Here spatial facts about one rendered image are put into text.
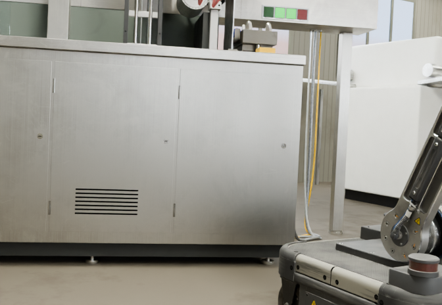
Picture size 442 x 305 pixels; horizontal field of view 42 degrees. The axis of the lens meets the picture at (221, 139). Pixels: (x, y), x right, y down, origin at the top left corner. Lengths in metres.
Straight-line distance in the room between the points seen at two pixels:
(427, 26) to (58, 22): 5.57
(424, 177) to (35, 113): 1.49
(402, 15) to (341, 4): 4.08
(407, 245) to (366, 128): 3.26
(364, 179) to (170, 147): 2.71
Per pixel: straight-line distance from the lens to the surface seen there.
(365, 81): 5.04
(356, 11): 3.24
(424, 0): 7.61
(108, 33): 2.99
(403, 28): 7.26
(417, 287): 1.44
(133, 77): 2.37
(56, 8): 2.75
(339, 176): 3.35
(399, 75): 4.79
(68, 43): 2.36
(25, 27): 3.02
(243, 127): 2.41
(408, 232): 1.60
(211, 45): 2.63
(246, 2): 3.07
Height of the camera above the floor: 0.61
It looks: 2 degrees down
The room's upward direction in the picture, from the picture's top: 3 degrees clockwise
